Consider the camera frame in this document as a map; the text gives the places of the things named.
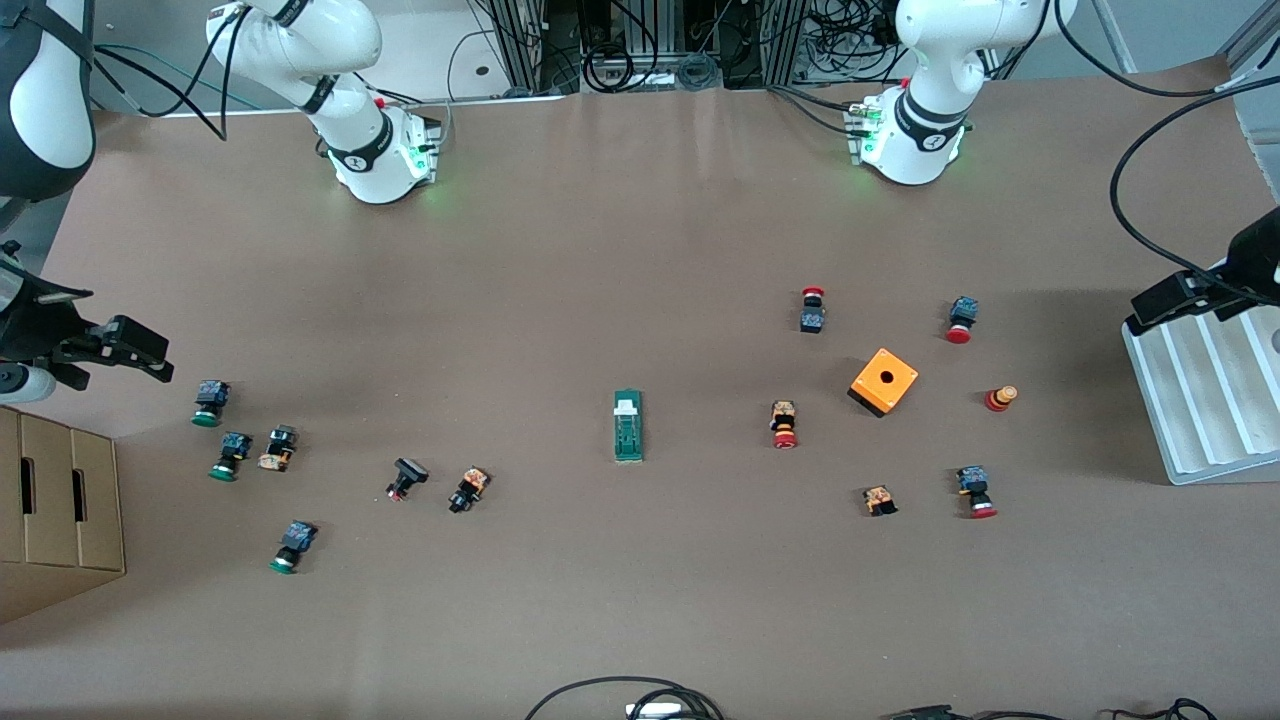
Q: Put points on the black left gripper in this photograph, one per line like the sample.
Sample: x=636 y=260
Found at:
x=1256 y=252

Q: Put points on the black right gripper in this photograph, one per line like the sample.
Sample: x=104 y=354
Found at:
x=30 y=327

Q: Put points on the green rail with white clip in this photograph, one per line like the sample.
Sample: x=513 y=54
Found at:
x=629 y=430

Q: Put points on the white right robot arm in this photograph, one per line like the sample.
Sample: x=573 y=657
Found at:
x=365 y=150

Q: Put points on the green pushbutton with blue block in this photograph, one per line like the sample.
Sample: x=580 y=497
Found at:
x=231 y=455
x=209 y=400
x=293 y=545

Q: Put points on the white ribbed tray rack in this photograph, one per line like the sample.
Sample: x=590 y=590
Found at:
x=1200 y=420

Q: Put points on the black pushbutton with orange block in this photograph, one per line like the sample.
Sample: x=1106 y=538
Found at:
x=469 y=488
x=279 y=448

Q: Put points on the brown cardboard box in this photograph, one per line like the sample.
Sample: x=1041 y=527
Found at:
x=60 y=510

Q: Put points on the red yellow emergency stop head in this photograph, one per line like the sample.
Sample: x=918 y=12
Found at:
x=1000 y=398

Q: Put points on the red pushbutton with blue block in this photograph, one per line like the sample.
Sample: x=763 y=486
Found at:
x=962 y=318
x=976 y=492

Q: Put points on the black square pushbutton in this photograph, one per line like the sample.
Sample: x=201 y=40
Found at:
x=408 y=476

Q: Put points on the small orange contact block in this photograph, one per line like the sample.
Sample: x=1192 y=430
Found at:
x=880 y=500

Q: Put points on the red pushbutton with black block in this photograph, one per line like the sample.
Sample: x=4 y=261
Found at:
x=813 y=312

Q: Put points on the red pushbutton with orange block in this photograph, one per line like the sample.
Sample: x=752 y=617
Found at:
x=784 y=424

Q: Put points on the white plug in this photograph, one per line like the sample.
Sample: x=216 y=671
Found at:
x=655 y=711

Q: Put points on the orange button enclosure box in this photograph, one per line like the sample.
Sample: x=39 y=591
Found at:
x=883 y=382

